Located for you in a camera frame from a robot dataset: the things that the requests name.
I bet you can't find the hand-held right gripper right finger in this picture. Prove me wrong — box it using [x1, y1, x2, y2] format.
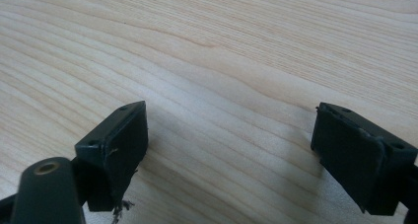
[310, 102, 418, 217]

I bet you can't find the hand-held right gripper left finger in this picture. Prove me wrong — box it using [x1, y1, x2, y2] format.
[74, 100, 149, 213]

